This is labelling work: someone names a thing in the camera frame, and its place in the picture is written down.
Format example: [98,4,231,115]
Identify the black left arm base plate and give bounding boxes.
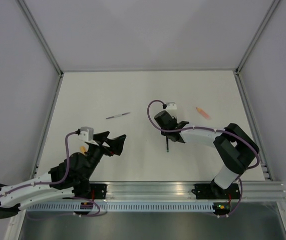
[72,182,107,200]

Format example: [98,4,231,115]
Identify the orange highlighter cap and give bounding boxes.
[80,146,86,153]

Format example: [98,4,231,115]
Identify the right aluminium frame post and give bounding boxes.
[234,0,282,75]

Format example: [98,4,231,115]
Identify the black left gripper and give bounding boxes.
[85,131,127,180]

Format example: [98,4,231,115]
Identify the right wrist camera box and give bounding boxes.
[165,102,177,118]

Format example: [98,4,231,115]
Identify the aluminium frame post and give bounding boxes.
[16,0,64,77]
[234,0,282,75]

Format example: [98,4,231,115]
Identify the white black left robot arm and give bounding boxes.
[0,127,127,219]

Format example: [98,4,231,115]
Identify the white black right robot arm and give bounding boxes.
[154,110,259,199]

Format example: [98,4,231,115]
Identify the white slotted cable duct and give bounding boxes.
[28,201,214,213]

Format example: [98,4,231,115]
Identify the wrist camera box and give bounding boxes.
[165,102,177,118]
[78,126,94,144]

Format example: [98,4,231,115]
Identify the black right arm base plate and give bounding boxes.
[191,183,240,200]

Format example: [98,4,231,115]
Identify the aluminium mounting rail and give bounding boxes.
[104,181,286,202]

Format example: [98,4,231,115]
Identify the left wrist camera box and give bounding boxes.
[78,126,94,144]

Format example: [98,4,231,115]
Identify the orange highlighter pen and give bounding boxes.
[196,107,211,120]

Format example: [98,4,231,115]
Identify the left aluminium frame post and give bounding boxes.
[16,0,64,77]

